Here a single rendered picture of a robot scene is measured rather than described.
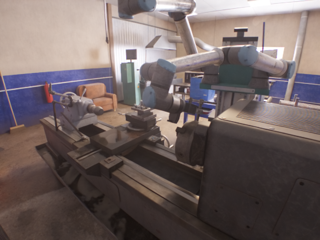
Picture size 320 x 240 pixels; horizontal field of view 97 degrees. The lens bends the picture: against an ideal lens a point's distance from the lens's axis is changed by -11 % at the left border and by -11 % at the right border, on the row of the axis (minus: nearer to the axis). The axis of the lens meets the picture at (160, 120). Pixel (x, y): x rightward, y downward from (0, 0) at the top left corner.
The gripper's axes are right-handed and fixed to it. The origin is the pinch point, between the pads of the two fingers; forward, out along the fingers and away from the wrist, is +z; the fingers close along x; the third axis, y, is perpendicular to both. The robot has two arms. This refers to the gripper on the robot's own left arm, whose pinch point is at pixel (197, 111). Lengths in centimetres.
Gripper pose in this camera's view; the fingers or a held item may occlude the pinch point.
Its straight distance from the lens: 91.0
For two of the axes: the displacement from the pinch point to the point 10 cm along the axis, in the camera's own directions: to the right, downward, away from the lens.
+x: -5.5, -1.9, 8.2
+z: 8.0, 1.6, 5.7
